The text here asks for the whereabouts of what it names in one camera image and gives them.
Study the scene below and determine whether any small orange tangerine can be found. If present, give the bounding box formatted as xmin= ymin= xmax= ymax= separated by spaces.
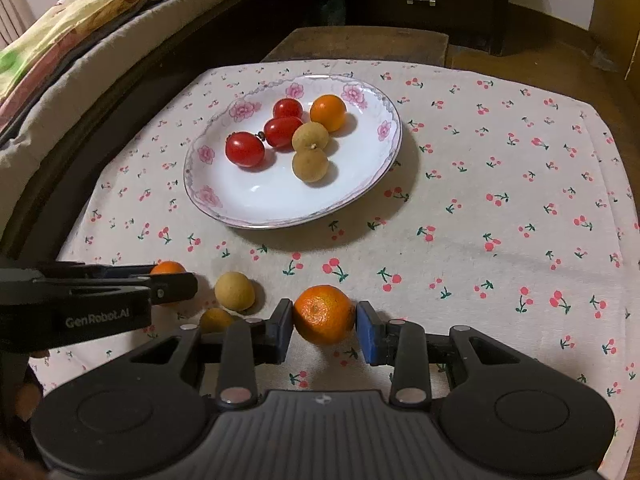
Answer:
xmin=309 ymin=94 xmax=346 ymax=133

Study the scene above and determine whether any wooden wardrobe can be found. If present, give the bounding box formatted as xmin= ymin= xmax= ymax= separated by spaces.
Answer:
xmin=589 ymin=0 xmax=639 ymax=79

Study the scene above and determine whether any red cherry tomato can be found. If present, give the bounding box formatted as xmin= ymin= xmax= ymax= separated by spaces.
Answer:
xmin=224 ymin=131 xmax=265 ymax=168
xmin=272 ymin=98 xmax=303 ymax=118

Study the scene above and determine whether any oval red tomato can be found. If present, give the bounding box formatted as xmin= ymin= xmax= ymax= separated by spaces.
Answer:
xmin=258 ymin=116 xmax=303 ymax=148

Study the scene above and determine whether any cherry print tablecloth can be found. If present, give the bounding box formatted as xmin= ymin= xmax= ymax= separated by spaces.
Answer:
xmin=32 ymin=61 xmax=639 ymax=479

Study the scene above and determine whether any large brown longan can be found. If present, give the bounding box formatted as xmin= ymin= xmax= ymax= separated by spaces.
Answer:
xmin=292 ymin=122 xmax=330 ymax=152

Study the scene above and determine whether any white floral plate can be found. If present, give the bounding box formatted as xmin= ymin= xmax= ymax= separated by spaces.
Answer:
xmin=183 ymin=74 xmax=402 ymax=230

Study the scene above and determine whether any dark wooden bed frame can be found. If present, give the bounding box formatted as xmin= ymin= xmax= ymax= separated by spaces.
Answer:
xmin=1 ymin=0 xmax=330 ymax=263

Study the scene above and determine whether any colourful floral quilt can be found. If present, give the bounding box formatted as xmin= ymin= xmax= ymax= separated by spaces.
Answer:
xmin=1 ymin=0 xmax=141 ymax=113

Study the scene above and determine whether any wooden low table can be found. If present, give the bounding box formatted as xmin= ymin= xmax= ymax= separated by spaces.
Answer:
xmin=264 ymin=26 xmax=449 ymax=66

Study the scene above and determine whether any grey bed mattress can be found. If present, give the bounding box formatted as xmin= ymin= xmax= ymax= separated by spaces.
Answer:
xmin=1 ymin=0 xmax=235 ymax=226

